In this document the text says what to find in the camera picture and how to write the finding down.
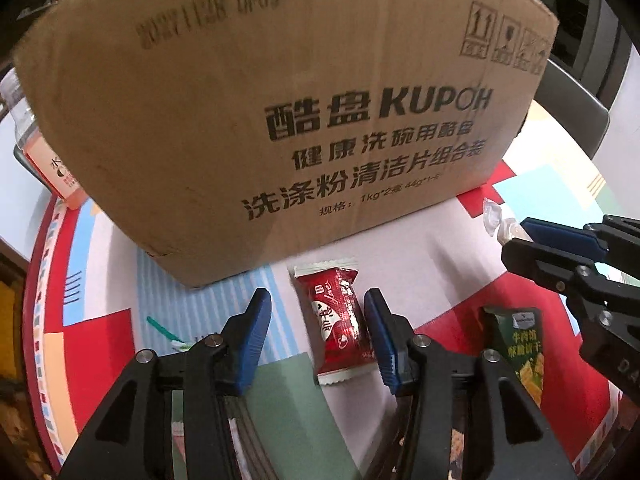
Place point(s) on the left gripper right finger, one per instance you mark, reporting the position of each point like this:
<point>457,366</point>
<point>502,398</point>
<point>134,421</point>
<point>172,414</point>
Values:
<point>440,393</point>

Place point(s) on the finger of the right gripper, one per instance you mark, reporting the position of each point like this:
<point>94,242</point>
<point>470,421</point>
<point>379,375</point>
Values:
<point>607,312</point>
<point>614,241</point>

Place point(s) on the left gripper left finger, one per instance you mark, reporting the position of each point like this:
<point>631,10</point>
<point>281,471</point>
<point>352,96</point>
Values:
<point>129,434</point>

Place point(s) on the green beef cracker packet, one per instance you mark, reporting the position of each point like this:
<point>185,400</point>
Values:
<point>518,336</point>

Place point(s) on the green lollipop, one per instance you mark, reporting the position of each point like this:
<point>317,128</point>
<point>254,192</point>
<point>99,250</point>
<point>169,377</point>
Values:
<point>176,343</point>

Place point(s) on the small red candy packet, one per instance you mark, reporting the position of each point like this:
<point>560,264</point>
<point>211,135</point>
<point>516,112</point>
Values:
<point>347,346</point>

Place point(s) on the white wrapped candy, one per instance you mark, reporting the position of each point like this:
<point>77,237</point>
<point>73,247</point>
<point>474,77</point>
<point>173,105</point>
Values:
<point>499,222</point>

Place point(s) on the dark grey dining chair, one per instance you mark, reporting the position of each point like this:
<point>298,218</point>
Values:
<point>580,113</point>

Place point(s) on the plastic bottle orange drink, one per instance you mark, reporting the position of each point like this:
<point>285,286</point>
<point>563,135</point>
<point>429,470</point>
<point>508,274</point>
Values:
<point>37,151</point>

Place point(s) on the brown cardboard box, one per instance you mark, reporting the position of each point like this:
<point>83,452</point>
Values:
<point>221,135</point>

